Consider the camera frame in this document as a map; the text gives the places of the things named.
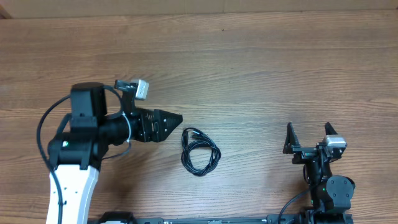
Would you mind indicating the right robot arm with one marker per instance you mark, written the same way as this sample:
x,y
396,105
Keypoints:
x,y
330,194

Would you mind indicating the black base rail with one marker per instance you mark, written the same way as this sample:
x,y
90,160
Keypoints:
x,y
128,217

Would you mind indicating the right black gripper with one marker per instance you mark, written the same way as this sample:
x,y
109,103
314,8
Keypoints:
x,y
304,153

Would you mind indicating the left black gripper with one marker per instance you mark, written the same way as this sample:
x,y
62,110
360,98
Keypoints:
x,y
157,133

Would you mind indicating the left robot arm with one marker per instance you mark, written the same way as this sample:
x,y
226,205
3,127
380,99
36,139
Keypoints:
x,y
101,115

